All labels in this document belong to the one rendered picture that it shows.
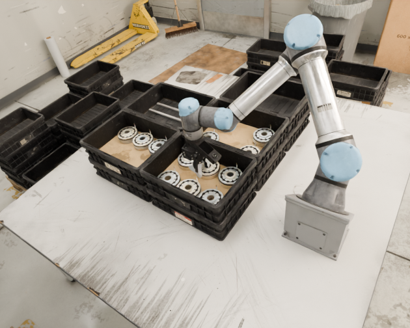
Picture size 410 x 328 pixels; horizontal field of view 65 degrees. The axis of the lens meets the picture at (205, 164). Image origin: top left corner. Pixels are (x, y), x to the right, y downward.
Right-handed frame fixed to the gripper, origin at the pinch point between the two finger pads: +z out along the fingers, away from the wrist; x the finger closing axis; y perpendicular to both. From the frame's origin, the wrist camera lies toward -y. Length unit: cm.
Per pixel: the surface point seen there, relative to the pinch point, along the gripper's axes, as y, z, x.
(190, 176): 5.8, 2.3, 3.2
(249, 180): -18.6, 1.0, -6.3
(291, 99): -7, 2, -70
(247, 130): -0.1, 2.2, -35.7
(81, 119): 141, 36, -25
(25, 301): 90, 85, 83
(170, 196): 4.5, 0.4, 17.9
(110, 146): 55, 2, 8
